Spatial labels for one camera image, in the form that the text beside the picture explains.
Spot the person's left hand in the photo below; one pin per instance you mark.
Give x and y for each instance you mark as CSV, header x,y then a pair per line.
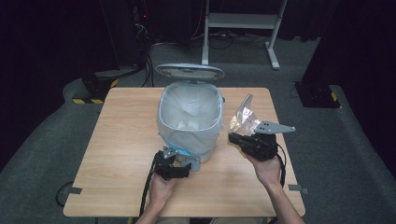
x,y
160,189

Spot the crumpled white paper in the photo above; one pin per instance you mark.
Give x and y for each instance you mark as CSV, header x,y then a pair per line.
x,y
188,124

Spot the person's right hand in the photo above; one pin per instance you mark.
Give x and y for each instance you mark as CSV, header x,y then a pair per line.
x,y
266,172

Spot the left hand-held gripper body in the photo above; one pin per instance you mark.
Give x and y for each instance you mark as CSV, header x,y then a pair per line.
x,y
164,166

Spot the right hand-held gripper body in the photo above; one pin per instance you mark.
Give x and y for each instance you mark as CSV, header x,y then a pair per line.
x,y
264,143

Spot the white pedal trash can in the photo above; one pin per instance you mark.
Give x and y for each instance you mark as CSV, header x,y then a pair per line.
x,y
190,71

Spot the dark equipment rack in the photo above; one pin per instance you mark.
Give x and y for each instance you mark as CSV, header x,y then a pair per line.
x,y
124,31

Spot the white metal stand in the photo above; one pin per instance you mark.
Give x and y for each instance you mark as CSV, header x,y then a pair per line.
x,y
239,20

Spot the translucent plastic bin liner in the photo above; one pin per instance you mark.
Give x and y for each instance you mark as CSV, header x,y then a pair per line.
x,y
190,124

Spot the black striped stand base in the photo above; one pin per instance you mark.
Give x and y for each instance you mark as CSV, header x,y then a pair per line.
x,y
317,95
95,88

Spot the clear plastic wrapper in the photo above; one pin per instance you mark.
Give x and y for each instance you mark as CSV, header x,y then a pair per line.
x,y
244,116

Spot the grey table bracket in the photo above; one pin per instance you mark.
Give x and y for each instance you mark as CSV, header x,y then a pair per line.
x,y
298,188
74,190

